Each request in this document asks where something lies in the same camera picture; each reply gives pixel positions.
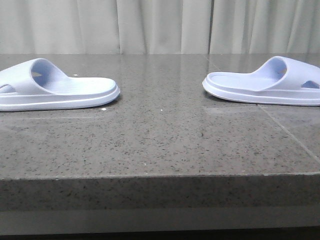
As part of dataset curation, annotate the beige pleated curtain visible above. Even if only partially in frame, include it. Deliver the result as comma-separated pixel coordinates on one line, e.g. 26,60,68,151
0,0,320,54

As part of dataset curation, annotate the light blue slipper image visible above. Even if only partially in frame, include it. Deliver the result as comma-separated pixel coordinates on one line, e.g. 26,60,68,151
202,56,320,106
0,58,120,112

